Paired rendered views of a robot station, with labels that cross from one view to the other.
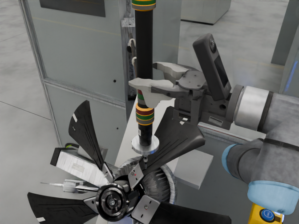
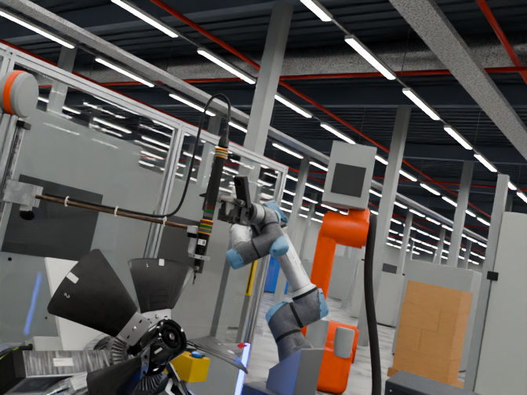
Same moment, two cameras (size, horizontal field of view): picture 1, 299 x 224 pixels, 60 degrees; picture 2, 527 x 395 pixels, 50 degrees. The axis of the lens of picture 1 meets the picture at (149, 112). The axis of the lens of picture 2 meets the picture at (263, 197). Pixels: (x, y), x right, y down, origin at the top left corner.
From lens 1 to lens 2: 183 cm
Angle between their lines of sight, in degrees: 85
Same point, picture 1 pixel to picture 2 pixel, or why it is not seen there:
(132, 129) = not seen: hidden behind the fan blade
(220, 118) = (246, 219)
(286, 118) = (270, 212)
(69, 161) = (45, 360)
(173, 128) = (158, 270)
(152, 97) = (229, 206)
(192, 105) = (241, 211)
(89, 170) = (79, 359)
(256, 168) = (271, 236)
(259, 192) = (281, 242)
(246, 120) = (260, 215)
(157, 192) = not seen: hidden behind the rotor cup
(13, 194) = not seen: outside the picture
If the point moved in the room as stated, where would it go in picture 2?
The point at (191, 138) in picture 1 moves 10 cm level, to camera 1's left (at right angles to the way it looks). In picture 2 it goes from (183, 269) to (173, 269)
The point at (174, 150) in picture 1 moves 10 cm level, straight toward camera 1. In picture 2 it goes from (178, 280) to (205, 287)
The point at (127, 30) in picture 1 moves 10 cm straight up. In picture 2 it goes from (35, 190) to (42, 161)
